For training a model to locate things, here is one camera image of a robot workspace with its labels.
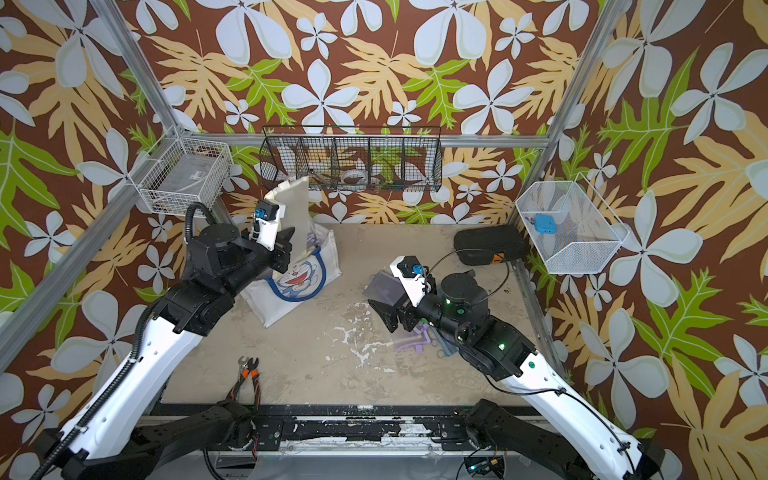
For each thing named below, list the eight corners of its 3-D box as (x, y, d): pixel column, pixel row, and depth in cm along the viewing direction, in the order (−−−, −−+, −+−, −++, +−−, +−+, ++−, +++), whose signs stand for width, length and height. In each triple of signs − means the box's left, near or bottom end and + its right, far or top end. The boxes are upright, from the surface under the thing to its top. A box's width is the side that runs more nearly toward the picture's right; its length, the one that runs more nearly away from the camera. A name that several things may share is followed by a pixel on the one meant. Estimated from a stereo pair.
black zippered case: (458, 266, 111) (462, 256, 107) (452, 235, 121) (455, 225, 117) (529, 266, 111) (535, 256, 107) (517, 235, 121) (522, 225, 117)
